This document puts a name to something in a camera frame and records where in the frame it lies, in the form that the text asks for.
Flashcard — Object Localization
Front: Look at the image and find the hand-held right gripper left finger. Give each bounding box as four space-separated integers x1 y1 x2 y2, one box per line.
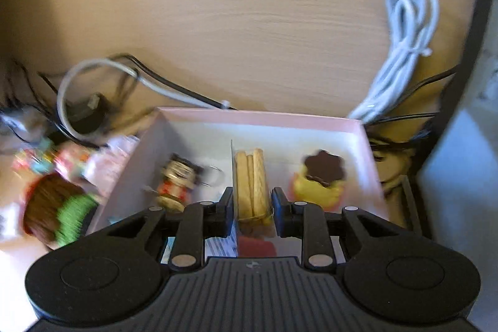
93 186 236 273

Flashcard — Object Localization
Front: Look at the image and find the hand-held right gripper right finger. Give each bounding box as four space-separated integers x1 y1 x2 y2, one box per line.
271 186 414 273

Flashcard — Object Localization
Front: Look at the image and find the wafer stick pack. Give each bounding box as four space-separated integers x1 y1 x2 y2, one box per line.
232 147 274 227

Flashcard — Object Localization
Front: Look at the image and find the pink cardboard box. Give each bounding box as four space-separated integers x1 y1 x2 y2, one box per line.
83 106 392 260

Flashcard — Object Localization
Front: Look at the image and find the brown toy cake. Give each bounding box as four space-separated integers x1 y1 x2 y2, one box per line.
22 174 101 252

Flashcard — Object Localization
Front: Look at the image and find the red toy slice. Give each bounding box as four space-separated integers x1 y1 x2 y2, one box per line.
238 234 278 259

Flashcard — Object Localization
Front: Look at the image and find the yellow pudding toy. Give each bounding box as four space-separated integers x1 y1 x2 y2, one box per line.
290 150 348 213

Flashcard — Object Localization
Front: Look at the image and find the pink white packet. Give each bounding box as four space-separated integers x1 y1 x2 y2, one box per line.
83 135 141 197

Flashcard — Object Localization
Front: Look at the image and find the black power adapter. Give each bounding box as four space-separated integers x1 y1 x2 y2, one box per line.
63 93 112 135

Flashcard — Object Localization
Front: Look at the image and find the colourful printed packet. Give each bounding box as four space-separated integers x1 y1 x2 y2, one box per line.
11 139 91 185

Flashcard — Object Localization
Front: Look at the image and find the small doll keychain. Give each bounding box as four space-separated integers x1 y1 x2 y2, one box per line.
153 154 226 215

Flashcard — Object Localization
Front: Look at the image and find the tangle of black cables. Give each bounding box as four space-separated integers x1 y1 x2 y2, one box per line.
0 59 60 147
108 53 235 110

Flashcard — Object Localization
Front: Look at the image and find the black cable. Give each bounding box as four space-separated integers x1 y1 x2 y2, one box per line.
365 67 458 123

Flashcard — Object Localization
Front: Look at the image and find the grey cable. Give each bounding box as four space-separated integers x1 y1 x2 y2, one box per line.
57 58 239 141

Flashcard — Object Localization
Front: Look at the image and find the white bundled cable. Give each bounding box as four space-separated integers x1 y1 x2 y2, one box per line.
345 0 441 123

